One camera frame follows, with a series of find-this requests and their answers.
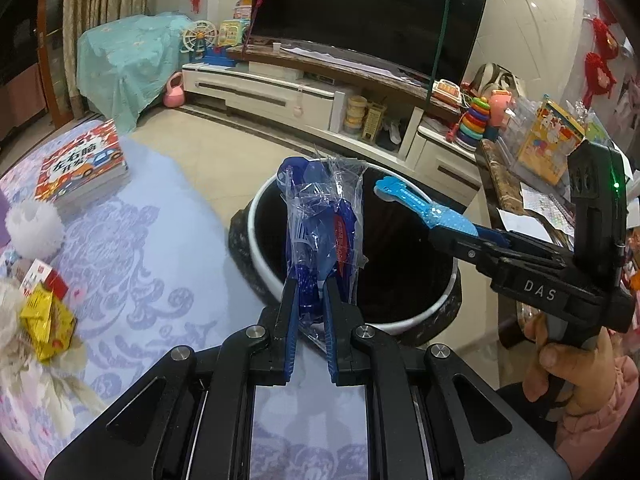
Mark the person's right hand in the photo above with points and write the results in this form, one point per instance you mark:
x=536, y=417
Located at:
x=575, y=375

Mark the toy cash register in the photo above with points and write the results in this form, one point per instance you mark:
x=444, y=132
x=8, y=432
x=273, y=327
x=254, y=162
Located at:
x=446, y=92

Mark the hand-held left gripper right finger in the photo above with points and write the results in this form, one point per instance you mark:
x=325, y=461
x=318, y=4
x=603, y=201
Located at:
x=332, y=332

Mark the black flat television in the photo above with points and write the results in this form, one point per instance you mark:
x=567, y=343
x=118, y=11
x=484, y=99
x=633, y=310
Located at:
x=365, y=10

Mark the yellow snack packet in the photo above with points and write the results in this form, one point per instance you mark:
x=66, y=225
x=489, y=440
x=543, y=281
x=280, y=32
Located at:
x=47, y=327

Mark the yellow toy grater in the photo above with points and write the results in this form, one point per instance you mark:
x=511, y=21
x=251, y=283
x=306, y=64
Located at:
x=372, y=122

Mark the teal cloth covered furniture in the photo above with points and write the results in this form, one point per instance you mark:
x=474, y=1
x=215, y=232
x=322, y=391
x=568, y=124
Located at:
x=130, y=65

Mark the colourful cartoon box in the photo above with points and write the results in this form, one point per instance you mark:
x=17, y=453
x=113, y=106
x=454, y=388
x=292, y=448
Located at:
x=547, y=142

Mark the small red white box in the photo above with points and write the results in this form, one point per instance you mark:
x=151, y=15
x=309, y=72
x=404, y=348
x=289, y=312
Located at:
x=47, y=275

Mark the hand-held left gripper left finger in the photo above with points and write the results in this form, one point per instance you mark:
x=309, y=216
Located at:
x=288, y=332

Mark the blue clear plastic wrapper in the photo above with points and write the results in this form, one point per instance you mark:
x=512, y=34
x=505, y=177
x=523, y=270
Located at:
x=320, y=240

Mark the person's right forearm pink sleeve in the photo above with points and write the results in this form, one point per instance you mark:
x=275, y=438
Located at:
x=607, y=425

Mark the pink pig toy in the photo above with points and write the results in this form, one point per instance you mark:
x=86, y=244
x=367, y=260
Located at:
x=501, y=106

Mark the toy ferris wheel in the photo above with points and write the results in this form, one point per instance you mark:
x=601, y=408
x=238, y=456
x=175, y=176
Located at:
x=199, y=40

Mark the red children's book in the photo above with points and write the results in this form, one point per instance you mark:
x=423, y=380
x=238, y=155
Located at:
x=82, y=165

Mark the stack of round containers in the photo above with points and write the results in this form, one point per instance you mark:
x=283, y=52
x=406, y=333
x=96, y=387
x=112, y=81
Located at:
x=356, y=112

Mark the red tasselled wall decoration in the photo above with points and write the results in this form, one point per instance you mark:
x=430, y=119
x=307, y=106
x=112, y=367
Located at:
x=600, y=65

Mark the floral tablecloth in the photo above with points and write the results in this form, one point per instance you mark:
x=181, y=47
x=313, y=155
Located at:
x=160, y=260

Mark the white television cabinet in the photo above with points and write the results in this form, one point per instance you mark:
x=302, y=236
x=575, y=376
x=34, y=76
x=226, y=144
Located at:
x=280, y=92

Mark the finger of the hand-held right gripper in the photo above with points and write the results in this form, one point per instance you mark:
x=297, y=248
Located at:
x=500, y=236
x=457, y=242

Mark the white bin with black bag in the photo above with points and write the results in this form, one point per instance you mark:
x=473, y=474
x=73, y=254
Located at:
x=400, y=270

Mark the yellow green toy box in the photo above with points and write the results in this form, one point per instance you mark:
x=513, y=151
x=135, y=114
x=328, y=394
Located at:
x=233, y=33

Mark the pink toy kettlebell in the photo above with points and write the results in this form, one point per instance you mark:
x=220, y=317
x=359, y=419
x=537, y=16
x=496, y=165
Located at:
x=174, y=95

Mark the blue toothbrush packet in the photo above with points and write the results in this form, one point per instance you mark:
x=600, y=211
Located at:
x=422, y=205

